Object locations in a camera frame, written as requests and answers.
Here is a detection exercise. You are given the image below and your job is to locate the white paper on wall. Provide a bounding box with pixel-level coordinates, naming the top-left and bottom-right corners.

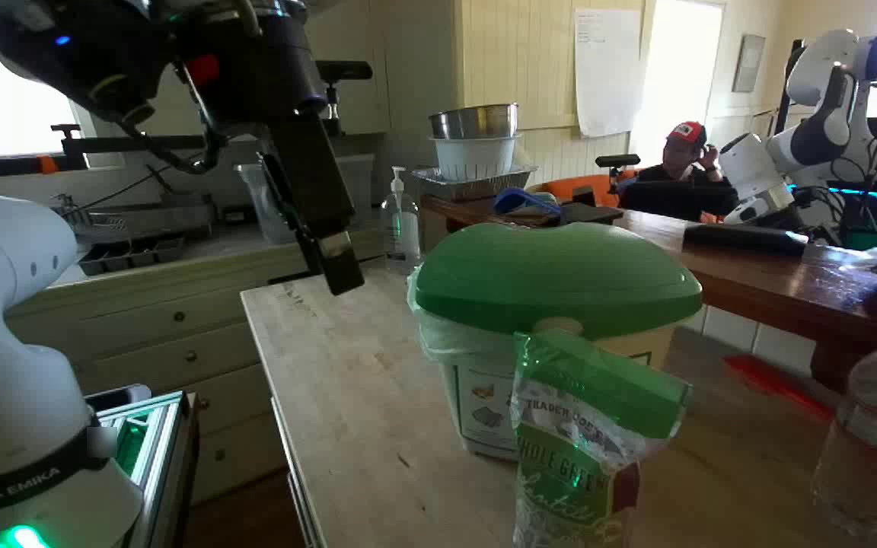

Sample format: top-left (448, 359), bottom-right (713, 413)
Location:
top-left (573, 6), bottom-right (645, 140)

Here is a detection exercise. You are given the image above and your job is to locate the green lit control box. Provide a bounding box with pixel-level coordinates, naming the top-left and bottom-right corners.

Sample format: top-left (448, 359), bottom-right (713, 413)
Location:
top-left (84, 381), bottom-right (204, 548)

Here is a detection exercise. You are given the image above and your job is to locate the white container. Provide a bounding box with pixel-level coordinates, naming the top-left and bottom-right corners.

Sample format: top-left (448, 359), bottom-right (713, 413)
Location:
top-left (432, 135), bottom-right (521, 183)

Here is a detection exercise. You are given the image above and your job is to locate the orange chair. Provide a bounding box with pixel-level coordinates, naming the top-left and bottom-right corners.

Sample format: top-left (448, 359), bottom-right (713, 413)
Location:
top-left (532, 170), bottom-right (623, 210)

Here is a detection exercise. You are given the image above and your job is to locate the clear hand sanitizer bottle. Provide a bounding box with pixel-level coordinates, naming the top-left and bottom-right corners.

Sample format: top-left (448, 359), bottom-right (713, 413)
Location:
top-left (379, 164), bottom-right (422, 264)

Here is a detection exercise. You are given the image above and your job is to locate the small black device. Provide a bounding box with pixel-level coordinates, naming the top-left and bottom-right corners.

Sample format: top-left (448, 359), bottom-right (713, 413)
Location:
top-left (591, 148), bottom-right (645, 174)

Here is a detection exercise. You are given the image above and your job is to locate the metal bowl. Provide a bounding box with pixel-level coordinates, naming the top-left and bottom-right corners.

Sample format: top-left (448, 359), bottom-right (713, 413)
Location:
top-left (427, 102), bottom-right (523, 147)

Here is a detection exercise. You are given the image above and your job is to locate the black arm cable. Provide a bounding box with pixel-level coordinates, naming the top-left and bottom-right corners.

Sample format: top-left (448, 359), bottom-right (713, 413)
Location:
top-left (121, 57), bottom-right (233, 177)

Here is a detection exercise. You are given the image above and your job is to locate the flat black box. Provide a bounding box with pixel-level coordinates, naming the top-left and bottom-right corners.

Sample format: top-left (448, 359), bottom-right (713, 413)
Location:
top-left (678, 223), bottom-right (813, 260)

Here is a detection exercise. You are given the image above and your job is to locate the cream drawer cabinet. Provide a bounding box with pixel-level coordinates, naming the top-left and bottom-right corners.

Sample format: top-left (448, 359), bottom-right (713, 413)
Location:
top-left (7, 215), bottom-right (390, 512)

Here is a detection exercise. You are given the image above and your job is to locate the seated person with cap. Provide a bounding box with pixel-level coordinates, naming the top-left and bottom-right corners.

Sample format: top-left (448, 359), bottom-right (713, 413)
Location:
top-left (615, 118), bottom-right (741, 225)

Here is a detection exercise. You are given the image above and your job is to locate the dark wooden table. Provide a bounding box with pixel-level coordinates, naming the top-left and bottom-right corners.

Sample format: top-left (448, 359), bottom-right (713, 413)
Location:
top-left (416, 196), bottom-right (877, 393)

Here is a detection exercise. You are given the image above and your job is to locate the red floor object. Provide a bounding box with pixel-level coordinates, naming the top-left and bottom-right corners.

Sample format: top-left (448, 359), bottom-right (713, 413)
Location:
top-left (721, 350), bottom-right (834, 424)

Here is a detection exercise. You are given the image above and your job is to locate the green food pack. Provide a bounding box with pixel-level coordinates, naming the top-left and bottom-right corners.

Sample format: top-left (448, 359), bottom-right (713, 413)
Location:
top-left (508, 330), bottom-right (694, 548)

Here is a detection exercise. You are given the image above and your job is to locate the blue padded object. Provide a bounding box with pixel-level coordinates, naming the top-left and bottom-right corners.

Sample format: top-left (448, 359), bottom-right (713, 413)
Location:
top-left (490, 185), bottom-right (565, 223)

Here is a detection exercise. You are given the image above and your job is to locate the clear plastic water bottle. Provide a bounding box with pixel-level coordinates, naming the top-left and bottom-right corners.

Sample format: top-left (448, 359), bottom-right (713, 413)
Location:
top-left (810, 323), bottom-right (877, 546)

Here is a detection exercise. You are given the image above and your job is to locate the white and blue robot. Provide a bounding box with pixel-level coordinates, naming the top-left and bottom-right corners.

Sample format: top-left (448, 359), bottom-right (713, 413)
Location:
top-left (714, 27), bottom-right (877, 241)

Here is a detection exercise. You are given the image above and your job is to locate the black camera on stand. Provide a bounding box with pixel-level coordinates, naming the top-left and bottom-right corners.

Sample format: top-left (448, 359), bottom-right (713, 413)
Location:
top-left (313, 57), bottom-right (374, 86)

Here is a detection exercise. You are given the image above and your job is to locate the grey tray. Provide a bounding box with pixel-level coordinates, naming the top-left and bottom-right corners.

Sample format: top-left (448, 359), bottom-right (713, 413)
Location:
top-left (406, 164), bottom-right (540, 208)

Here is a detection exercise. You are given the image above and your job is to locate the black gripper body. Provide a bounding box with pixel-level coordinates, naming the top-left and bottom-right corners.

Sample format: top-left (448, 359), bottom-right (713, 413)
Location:
top-left (253, 86), bottom-right (357, 247)

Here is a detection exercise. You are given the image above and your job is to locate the framed wall picture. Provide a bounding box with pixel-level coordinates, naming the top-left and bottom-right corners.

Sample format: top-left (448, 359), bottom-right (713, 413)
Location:
top-left (728, 30), bottom-right (767, 99)

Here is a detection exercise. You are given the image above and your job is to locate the green bin lid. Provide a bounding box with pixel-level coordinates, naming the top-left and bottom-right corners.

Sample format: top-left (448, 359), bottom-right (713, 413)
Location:
top-left (407, 218), bottom-right (707, 342)

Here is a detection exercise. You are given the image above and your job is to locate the grey metal counter rack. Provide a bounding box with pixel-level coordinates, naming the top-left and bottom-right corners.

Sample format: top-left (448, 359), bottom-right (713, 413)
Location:
top-left (53, 191), bottom-right (220, 247)

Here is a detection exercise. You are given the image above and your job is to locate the black boom pole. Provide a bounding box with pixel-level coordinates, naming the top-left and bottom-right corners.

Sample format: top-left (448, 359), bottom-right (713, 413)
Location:
top-left (0, 118), bottom-right (260, 177)

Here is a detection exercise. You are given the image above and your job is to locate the white bin with picture label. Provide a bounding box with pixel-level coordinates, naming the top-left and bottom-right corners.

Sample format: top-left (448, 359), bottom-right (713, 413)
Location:
top-left (436, 319), bottom-right (682, 466)

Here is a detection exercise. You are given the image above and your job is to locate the black counter tray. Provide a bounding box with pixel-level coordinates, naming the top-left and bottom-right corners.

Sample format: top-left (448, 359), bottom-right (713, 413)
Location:
top-left (76, 225), bottom-right (216, 280)

